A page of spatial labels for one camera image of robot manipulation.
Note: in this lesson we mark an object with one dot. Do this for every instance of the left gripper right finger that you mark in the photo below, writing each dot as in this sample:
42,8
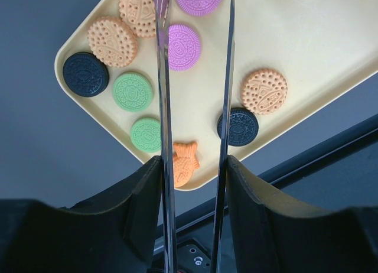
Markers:
274,232

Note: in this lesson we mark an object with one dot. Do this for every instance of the green sandwich cookie upper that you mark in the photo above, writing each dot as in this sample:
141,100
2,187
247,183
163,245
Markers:
132,92

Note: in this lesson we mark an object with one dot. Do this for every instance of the green sandwich cookie lower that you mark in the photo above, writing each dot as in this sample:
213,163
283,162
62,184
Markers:
146,135

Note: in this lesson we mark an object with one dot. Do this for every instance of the tan biscuit top right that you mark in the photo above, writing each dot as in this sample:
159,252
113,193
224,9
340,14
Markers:
139,15

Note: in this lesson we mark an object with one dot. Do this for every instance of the tan biscuit lower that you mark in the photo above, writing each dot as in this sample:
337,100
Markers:
264,91

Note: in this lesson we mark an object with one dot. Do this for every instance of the black sandwich cookie upper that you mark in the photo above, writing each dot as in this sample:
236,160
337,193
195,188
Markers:
85,75

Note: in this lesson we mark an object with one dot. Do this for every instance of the tan biscuit top left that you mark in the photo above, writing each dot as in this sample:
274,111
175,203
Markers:
112,42

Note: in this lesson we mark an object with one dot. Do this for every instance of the orange fish cookie lower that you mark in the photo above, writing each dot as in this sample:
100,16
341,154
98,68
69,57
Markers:
185,162

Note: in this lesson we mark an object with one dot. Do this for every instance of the black sandwich cookie lower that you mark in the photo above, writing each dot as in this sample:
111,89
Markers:
243,127

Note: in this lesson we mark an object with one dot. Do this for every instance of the tan biscuit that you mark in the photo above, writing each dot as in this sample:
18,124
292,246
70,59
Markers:
112,42
139,15
264,91

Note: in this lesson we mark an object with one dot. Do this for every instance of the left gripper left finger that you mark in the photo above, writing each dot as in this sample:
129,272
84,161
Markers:
113,231

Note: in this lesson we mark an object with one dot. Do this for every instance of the black sandwich cookie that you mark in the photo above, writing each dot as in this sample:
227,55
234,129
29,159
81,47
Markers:
85,75
243,127

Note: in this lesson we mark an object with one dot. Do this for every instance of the yellow cookie tray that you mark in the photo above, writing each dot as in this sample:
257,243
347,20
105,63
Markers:
323,48

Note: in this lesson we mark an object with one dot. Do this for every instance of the green sandwich cookie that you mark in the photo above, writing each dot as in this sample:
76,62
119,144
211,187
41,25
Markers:
146,135
132,92

